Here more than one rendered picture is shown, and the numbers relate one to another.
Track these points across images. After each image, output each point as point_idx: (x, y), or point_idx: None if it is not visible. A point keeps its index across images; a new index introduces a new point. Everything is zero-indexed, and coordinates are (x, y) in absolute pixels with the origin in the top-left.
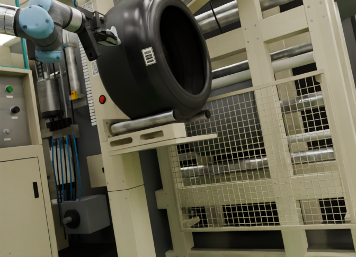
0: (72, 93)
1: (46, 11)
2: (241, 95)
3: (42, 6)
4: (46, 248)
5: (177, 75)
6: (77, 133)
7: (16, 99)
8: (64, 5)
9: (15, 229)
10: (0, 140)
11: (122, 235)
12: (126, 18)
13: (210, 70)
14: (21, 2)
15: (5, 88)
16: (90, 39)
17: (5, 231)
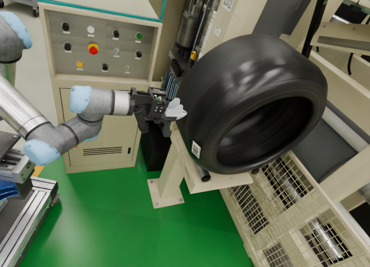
0: (191, 53)
1: (42, 156)
2: (332, 152)
3: (72, 110)
4: (132, 136)
5: (278, 106)
6: None
7: (143, 44)
8: (106, 103)
9: (115, 124)
10: (121, 72)
11: (168, 162)
12: (203, 98)
13: (293, 146)
14: None
15: (135, 34)
16: (137, 122)
17: (109, 124)
